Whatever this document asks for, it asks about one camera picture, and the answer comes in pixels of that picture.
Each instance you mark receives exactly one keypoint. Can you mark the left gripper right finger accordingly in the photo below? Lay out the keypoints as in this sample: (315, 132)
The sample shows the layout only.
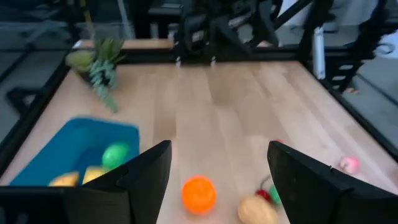
(301, 186)

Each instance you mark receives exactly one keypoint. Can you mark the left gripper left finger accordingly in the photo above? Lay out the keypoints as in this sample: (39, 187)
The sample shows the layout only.
(146, 180)

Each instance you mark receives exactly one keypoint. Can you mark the small red round toy fruit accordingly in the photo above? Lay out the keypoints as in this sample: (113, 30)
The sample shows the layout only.
(279, 141)

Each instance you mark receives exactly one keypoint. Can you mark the tan toy potato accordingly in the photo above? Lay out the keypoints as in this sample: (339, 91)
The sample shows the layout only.
(256, 211)

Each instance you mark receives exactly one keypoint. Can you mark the orange toy orange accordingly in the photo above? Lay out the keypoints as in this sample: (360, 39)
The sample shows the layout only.
(199, 194)

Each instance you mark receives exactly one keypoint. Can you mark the yellow toy banana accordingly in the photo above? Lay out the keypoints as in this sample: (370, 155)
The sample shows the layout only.
(65, 180)

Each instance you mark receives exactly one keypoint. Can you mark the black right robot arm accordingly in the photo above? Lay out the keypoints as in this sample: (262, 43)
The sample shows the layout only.
(224, 34)

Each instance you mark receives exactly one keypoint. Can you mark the teal plastic tupperware container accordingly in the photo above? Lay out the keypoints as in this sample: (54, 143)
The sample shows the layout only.
(71, 140)

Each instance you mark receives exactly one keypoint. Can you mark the red toy cherry with stem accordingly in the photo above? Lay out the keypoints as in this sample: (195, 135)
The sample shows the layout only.
(263, 195)

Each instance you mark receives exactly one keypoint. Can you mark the pink toy peach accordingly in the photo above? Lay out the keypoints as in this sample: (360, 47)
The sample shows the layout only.
(349, 165)

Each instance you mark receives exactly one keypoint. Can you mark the green leafy toy vegetable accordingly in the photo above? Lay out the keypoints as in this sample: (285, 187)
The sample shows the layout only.
(102, 71)

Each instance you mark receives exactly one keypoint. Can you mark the black aluminium table frame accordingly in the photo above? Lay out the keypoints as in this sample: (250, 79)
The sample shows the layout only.
(146, 55)

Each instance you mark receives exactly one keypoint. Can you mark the silver frame bracket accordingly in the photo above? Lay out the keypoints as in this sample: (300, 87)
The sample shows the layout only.
(318, 53)

